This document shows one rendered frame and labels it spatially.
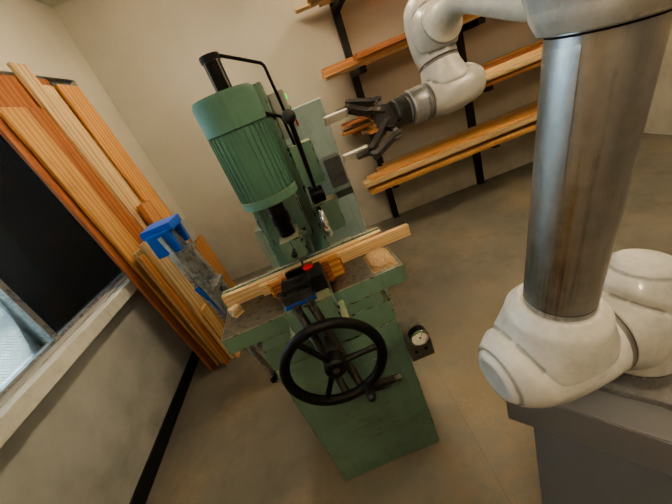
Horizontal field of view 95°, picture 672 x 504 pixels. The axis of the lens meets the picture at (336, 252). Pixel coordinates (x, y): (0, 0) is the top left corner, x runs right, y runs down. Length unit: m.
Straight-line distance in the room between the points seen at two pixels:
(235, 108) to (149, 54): 2.60
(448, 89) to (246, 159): 0.54
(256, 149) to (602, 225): 0.73
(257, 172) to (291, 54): 2.43
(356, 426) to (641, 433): 0.86
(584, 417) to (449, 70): 0.82
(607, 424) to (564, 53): 0.67
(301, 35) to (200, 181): 1.62
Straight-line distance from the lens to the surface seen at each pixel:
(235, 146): 0.88
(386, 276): 0.96
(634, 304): 0.73
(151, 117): 3.46
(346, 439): 1.41
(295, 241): 0.97
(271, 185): 0.89
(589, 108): 0.43
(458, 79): 0.93
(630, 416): 0.86
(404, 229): 1.09
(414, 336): 1.04
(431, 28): 0.92
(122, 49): 3.52
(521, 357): 0.61
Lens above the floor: 1.41
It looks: 26 degrees down
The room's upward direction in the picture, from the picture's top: 23 degrees counter-clockwise
